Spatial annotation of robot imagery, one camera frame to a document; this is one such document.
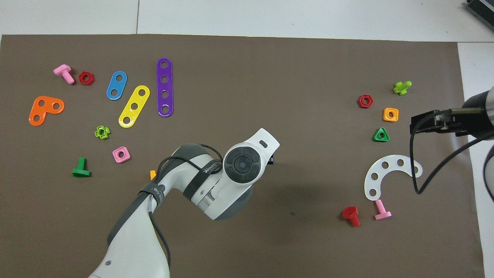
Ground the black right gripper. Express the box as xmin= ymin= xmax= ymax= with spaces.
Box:
xmin=410 ymin=109 xmax=470 ymax=137

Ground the white curved perforated plate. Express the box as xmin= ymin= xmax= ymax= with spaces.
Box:
xmin=364 ymin=155 xmax=423 ymax=201

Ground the brown table mat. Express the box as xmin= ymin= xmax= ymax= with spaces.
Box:
xmin=0 ymin=34 xmax=486 ymax=278

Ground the red plastic bolt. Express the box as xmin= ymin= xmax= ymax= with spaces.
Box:
xmin=342 ymin=206 xmax=361 ymax=227

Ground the pink plastic bolt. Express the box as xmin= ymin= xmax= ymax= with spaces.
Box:
xmin=53 ymin=64 xmax=76 ymax=85
xmin=374 ymin=199 xmax=392 ymax=221

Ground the grey ribbed device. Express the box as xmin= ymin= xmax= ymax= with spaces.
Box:
xmin=464 ymin=0 xmax=494 ymax=32

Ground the purple four-hole strip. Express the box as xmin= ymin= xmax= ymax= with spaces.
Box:
xmin=156 ymin=58 xmax=174 ymax=117

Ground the yellow three-hole strip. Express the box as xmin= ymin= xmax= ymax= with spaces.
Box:
xmin=118 ymin=85 xmax=151 ymax=128

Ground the pink square plastic nut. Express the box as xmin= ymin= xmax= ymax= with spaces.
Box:
xmin=112 ymin=146 xmax=131 ymax=164

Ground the blue two-hole strip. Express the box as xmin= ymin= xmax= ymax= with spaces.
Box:
xmin=106 ymin=71 xmax=128 ymax=101

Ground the dark green plastic bolt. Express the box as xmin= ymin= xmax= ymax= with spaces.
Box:
xmin=72 ymin=157 xmax=91 ymax=178

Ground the orange heart-shaped plate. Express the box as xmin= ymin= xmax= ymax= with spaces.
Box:
xmin=29 ymin=96 xmax=65 ymax=127

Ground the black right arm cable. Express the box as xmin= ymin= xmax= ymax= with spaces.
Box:
xmin=409 ymin=109 xmax=494 ymax=195

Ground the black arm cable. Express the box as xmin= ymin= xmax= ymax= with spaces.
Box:
xmin=409 ymin=109 xmax=494 ymax=195
xmin=148 ymin=144 xmax=225 ymax=271

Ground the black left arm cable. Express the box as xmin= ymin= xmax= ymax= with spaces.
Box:
xmin=148 ymin=144 xmax=225 ymax=271

